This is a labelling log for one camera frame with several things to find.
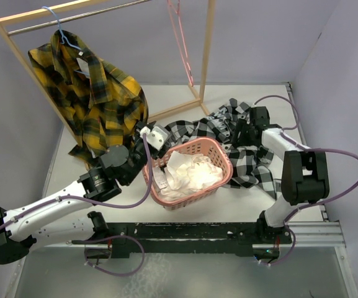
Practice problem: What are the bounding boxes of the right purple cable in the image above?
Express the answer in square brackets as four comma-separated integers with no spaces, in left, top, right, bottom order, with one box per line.
[253,95,358,271]

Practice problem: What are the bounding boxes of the yellow plaid shirt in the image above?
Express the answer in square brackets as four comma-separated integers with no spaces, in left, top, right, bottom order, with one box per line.
[28,30,149,167]

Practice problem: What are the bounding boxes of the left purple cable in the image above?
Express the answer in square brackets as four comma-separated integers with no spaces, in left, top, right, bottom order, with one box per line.
[0,132,151,276]

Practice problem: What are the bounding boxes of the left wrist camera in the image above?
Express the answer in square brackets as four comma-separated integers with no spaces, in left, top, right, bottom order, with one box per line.
[139,124,170,151]

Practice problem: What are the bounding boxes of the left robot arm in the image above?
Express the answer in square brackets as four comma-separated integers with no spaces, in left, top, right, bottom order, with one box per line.
[0,122,171,264]

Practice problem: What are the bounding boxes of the pink laundry basket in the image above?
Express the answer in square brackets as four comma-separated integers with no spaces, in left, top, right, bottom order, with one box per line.
[143,137,233,210]

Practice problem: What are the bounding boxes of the wooden clothes rack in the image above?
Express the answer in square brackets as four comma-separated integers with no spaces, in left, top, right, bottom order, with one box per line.
[0,1,216,141]

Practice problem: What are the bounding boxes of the white clothes in basket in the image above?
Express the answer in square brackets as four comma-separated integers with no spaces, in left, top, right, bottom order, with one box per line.
[153,151,223,202]

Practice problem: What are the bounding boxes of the black base bar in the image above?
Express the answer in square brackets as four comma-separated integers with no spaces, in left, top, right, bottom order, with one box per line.
[73,222,292,258]

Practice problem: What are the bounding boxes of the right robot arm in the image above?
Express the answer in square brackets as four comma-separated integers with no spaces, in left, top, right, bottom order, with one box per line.
[232,107,329,243]

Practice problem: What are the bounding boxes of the pink wire hanger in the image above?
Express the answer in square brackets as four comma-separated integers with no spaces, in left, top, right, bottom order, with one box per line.
[166,0,194,87]

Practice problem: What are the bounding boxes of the blue wire hanger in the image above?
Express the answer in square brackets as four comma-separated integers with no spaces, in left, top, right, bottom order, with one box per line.
[42,6,90,78]

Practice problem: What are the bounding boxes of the aluminium rail frame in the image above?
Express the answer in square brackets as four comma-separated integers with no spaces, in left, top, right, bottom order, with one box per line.
[7,83,358,297]

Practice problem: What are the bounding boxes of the purple cable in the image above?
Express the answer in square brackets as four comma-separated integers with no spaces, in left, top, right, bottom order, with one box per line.
[0,132,151,276]
[253,95,358,271]

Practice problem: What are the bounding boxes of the black white checkered shirt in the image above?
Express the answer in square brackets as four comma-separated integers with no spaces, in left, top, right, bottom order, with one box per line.
[165,98,279,200]

